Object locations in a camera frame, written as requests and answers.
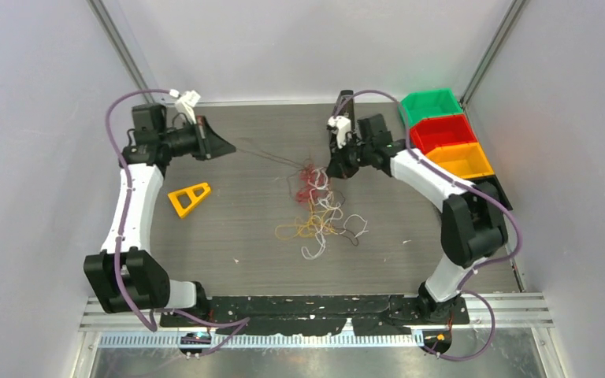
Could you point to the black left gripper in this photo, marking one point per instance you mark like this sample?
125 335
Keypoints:
207 144

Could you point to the black metronome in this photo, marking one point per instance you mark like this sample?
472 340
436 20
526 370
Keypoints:
345 106

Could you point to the yellow triangular plastic piece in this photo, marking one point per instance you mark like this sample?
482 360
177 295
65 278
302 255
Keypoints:
185 200

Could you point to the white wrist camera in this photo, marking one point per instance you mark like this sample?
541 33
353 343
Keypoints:
185 103
339 128

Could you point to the black plastic bin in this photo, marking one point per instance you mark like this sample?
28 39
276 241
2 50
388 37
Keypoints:
490 184

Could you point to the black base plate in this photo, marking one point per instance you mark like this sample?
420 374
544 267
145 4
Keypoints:
319 315

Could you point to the red plastic bin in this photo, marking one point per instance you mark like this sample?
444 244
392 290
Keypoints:
431 133

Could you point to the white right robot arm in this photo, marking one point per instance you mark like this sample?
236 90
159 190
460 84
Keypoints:
472 224

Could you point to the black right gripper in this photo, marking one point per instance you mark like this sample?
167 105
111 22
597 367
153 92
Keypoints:
340 168

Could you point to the yellow plastic bin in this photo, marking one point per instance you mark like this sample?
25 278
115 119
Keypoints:
467 161

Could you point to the green plastic bin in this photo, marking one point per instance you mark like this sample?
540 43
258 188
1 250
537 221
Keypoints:
420 105

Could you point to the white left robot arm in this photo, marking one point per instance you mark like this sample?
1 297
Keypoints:
124 274

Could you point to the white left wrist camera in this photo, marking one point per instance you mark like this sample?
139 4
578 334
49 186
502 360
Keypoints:
185 103

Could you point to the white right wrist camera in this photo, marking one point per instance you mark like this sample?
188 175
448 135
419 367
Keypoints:
339 128

